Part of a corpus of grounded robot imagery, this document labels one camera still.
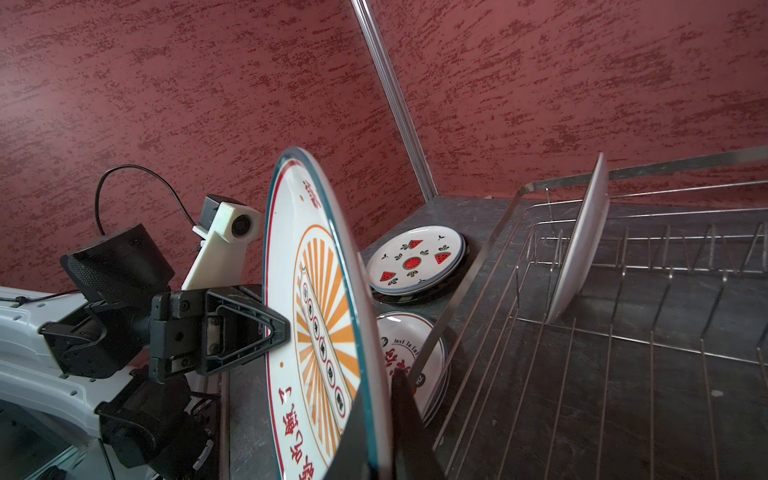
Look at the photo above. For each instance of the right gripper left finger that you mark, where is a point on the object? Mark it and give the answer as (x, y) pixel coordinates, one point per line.
(351, 460)

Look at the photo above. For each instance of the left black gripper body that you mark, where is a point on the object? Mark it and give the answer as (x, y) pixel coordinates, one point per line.
(176, 340)

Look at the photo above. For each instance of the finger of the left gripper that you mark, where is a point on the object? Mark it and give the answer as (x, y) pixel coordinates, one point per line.
(239, 328)

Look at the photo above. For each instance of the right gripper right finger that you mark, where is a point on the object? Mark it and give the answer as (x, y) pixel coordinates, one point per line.
(412, 453)

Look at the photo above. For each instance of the orange sunburst plate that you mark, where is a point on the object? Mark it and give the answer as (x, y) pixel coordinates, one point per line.
(313, 275)
(584, 241)

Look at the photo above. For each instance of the watermelon blue rim plate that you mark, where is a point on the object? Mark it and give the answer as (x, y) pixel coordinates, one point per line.
(415, 260)

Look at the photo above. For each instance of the black striped rim plate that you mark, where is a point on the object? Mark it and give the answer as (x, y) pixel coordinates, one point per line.
(437, 290)

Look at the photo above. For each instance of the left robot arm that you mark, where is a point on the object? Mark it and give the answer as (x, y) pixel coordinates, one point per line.
(113, 356)

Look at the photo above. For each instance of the left corner aluminium profile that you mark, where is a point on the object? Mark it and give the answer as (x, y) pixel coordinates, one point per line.
(395, 98)

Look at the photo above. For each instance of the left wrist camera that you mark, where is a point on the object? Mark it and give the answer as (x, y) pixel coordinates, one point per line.
(226, 228)

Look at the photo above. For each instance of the wire dish rack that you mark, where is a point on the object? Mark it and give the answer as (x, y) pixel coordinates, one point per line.
(657, 369)

